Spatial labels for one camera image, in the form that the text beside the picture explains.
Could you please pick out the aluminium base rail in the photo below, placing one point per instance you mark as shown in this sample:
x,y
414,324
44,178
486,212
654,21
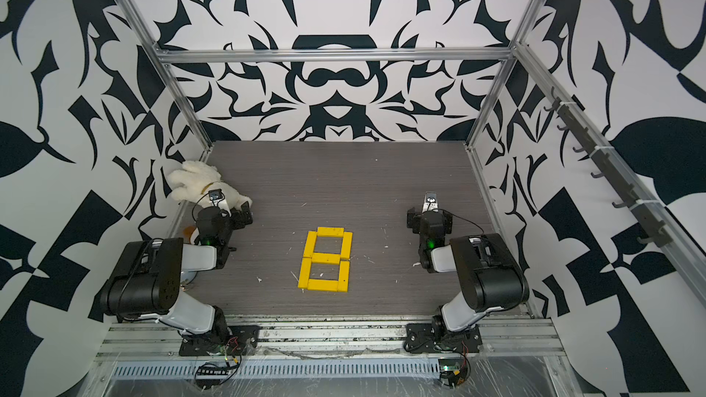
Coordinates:
x,y
337,337

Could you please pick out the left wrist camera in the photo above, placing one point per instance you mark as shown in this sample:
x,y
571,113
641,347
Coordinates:
x,y
215,195

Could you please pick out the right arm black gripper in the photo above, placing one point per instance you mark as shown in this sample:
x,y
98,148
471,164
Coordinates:
x,y
415,220

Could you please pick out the yellow block vertical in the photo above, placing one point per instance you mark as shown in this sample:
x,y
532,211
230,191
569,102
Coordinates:
x,y
305,273
310,244
345,253

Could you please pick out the yellow block front edge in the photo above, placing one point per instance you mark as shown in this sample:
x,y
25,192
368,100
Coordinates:
x,y
322,285

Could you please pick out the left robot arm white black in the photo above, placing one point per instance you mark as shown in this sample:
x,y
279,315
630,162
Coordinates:
x,y
146,283

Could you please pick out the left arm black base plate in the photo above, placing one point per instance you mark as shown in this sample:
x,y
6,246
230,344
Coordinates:
x,y
238,340

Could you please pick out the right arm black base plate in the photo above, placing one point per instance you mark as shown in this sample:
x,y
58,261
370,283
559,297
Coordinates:
x,y
425,338

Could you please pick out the white plush teddy bear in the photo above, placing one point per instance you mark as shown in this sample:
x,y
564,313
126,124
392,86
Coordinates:
x,y
194,179

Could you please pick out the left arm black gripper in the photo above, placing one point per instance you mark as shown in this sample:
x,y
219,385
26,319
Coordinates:
x,y
237,218

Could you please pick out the yellow block bar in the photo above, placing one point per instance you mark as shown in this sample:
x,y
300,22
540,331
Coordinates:
x,y
332,232
325,259

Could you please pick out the small brown white plush toy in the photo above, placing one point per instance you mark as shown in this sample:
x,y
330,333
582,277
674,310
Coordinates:
x,y
189,230

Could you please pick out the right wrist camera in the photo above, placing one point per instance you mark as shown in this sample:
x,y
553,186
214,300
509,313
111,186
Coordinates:
x,y
430,202

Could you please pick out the yellow block top bar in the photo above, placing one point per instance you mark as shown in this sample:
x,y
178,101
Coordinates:
x,y
332,232

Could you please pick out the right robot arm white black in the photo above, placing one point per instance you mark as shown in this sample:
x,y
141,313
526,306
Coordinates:
x,y
489,276

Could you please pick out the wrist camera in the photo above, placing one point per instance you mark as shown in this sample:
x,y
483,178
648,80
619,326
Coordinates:
x,y
215,195
430,202

